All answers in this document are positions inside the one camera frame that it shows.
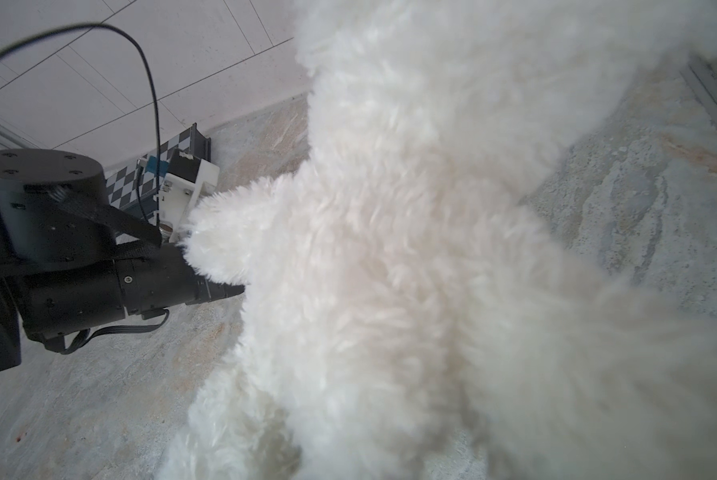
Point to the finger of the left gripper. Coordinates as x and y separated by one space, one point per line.
216 291

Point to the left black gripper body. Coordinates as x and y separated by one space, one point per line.
72 267

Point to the white teddy bear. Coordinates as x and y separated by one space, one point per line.
398 287

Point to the folded black white chessboard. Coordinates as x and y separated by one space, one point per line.
132 188

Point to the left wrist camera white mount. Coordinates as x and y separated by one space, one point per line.
188 179

